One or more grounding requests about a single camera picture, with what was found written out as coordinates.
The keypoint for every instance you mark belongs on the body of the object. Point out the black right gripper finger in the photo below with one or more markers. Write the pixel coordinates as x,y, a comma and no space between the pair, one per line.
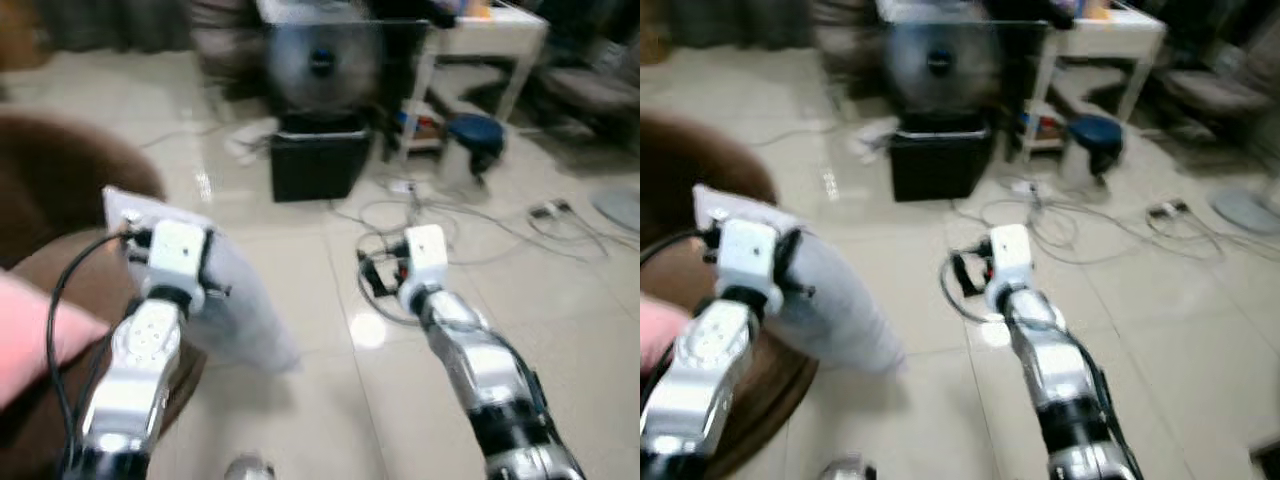
370,277
960,275

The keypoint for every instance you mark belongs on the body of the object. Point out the light grey pillow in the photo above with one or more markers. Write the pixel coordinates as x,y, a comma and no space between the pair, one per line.
245,310
850,315

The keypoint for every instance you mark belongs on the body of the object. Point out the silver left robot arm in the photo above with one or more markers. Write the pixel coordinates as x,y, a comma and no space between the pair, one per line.
135,370
705,370

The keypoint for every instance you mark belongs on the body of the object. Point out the brown round velvet sofa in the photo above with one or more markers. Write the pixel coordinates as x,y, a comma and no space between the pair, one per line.
60,160
690,160

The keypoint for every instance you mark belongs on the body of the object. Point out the pink printed pillow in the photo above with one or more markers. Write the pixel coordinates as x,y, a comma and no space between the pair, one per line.
40,340
660,335

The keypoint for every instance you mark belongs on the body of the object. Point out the grey round floor disc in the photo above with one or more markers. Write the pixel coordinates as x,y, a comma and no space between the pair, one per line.
1250,212
620,210

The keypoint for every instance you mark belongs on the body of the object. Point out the white power strip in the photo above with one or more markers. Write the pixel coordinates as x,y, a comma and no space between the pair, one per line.
1024,187
402,186
1168,209

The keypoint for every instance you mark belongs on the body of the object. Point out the black box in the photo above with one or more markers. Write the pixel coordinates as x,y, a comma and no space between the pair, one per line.
320,165
940,165

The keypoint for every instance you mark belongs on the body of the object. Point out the crumpled white rag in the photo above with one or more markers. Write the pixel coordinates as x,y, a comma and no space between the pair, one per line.
250,140
872,140

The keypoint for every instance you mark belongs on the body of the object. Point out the blue round stool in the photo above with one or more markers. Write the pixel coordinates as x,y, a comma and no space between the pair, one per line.
1095,135
475,135

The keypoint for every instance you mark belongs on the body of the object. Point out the chair with checked cushion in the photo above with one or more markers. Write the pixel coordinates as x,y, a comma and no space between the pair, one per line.
225,45
848,45

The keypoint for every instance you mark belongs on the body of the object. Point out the grey curtain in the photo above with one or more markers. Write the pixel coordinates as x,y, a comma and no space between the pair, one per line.
110,20
735,20

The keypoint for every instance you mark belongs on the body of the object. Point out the grey cushioned chair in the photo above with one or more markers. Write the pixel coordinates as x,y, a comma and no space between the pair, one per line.
1210,95
590,95

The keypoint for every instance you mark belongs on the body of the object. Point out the brown cardboard box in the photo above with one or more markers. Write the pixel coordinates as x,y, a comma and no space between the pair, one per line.
15,35
650,35

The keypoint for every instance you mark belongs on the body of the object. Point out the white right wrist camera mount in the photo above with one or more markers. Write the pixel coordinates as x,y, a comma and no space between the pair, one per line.
1010,256
425,258

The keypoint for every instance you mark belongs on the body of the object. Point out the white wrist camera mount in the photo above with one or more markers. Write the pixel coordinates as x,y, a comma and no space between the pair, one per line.
175,258
1010,256
750,258
425,258

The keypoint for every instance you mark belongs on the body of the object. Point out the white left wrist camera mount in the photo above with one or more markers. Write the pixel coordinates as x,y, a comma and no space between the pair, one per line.
750,258
175,258

